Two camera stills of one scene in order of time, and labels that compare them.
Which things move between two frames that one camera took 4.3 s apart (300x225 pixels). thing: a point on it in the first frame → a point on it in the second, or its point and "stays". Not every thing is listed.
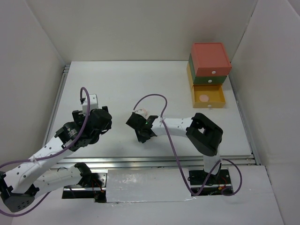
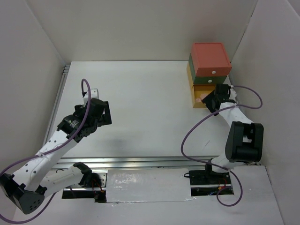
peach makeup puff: (143, 111) → (202, 96)
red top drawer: (210, 59) stays
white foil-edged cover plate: (147, 185) stays
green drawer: (199, 80) stays
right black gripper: (141, 138) → (208, 99)
